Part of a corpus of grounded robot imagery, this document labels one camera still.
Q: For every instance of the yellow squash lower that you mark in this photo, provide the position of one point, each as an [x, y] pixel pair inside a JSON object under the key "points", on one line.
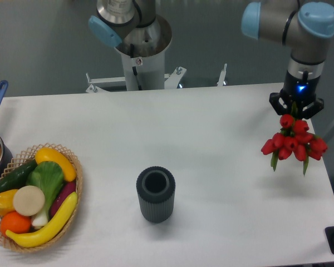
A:
{"points": [[49, 231]]}

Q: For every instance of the beige round onion slice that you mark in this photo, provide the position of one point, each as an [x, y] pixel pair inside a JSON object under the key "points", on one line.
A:
{"points": [[28, 200]]}

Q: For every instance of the dark grey ribbed vase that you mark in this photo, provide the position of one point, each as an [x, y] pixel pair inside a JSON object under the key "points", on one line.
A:
{"points": [[155, 188]]}

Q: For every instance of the yellow squash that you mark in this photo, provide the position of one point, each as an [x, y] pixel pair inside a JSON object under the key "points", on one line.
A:
{"points": [[50, 154], [49, 231]]}

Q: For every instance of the orange fruit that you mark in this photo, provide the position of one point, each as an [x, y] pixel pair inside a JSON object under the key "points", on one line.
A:
{"points": [[16, 223]]}

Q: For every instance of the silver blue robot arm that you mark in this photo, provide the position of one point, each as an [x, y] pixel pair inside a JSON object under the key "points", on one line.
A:
{"points": [[307, 29]]}

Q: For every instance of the woven wicker basket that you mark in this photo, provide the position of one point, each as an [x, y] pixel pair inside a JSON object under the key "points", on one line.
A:
{"points": [[28, 155]]}

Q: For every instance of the yellow bell pepper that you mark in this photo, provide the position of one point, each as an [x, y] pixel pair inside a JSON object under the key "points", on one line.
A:
{"points": [[6, 201]]}

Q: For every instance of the white metal base frame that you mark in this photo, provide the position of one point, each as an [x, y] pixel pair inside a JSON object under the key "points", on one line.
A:
{"points": [[178, 79]]}

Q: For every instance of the green bok choy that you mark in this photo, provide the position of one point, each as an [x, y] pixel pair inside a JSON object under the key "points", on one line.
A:
{"points": [[47, 176]]}

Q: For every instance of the red tulip bouquet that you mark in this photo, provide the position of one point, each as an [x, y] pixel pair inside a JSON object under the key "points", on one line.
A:
{"points": [[295, 139]]}

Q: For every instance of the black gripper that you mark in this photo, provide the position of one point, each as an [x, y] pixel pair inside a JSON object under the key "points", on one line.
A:
{"points": [[302, 91]]}

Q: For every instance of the purple sweet potato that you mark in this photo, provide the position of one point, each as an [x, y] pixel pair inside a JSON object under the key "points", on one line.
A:
{"points": [[67, 189]]}

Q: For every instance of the yellow squash upper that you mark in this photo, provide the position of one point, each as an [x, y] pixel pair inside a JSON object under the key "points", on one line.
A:
{"points": [[50, 154]]}

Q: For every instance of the green cucumber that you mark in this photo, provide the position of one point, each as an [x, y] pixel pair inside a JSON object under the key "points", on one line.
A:
{"points": [[17, 178]]}

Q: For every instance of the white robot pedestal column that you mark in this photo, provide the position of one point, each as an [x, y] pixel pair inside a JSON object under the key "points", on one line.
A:
{"points": [[139, 35]]}

